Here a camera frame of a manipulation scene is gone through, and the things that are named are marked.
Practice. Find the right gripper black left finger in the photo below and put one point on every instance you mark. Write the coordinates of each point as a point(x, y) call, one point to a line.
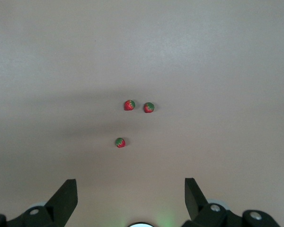
point(64, 201)

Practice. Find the red toy strawberry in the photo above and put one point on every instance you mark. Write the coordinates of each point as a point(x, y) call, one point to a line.
point(120, 143)
point(129, 105)
point(148, 108)

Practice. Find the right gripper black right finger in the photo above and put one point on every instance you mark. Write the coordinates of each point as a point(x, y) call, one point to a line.
point(194, 201)

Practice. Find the large table cover mat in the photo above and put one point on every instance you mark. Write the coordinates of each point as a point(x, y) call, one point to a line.
point(142, 47)

